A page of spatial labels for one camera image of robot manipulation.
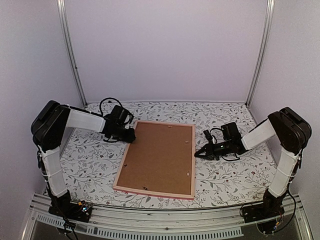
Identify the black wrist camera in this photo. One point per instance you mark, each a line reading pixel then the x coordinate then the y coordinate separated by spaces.
pixel 229 131
pixel 118 115

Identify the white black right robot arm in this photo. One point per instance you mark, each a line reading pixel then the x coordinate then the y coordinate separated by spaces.
pixel 292 131

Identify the aluminium corner post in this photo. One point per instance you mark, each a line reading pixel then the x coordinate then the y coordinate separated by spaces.
pixel 270 4
pixel 61 7

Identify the brown cardboard backing board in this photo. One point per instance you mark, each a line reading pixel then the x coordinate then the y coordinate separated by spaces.
pixel 157 157

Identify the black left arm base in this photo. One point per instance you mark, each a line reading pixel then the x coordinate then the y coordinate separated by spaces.
pixel 63 207

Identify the left aluminium corner post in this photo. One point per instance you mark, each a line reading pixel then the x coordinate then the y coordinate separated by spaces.
pixel 61 7

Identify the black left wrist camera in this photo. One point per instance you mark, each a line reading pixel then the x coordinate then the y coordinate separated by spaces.
pixel 118 115

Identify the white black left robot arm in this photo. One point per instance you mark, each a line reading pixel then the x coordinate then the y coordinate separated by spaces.
pixel 49 126

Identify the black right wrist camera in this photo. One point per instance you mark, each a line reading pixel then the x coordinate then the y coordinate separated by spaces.
pixel 229 131

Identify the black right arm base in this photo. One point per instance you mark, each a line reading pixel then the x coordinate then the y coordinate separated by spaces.
pixel 258 212

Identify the right aluminium corner post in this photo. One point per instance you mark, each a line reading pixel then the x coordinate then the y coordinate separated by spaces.
pixel 270 4

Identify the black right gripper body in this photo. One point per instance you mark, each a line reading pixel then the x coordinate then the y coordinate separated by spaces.
pixel 223 151

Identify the pink wooden picture frame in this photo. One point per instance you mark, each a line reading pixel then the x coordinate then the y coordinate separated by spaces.
pixel 155 192

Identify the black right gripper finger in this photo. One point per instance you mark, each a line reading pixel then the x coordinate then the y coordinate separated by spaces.
pixel 205 150
pixel 211 157

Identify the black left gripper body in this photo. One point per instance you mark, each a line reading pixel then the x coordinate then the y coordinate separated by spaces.
pixel 119 135

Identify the aluminium front table rail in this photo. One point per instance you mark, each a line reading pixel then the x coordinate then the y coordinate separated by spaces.
pixel 124 223

